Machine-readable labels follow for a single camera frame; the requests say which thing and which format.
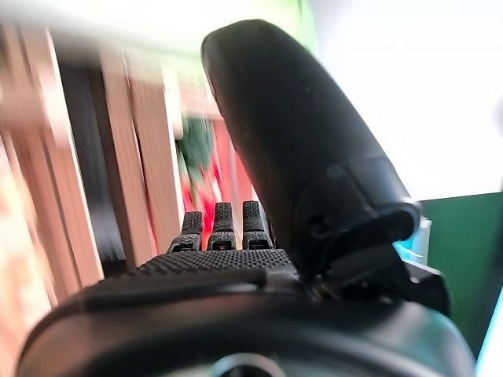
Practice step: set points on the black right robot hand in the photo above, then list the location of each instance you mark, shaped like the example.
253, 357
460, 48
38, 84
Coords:
283, 118

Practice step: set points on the dark green broccoli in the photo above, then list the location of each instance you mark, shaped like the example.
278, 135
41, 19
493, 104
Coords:
194, 149

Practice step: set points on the wooden carrot crate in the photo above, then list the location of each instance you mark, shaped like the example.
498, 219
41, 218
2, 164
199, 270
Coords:
153, 157

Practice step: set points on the white blue printed box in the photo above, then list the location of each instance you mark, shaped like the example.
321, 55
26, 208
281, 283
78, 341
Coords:
421, 243

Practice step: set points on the dark green board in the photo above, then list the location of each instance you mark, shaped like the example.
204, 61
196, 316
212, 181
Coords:
463, 275

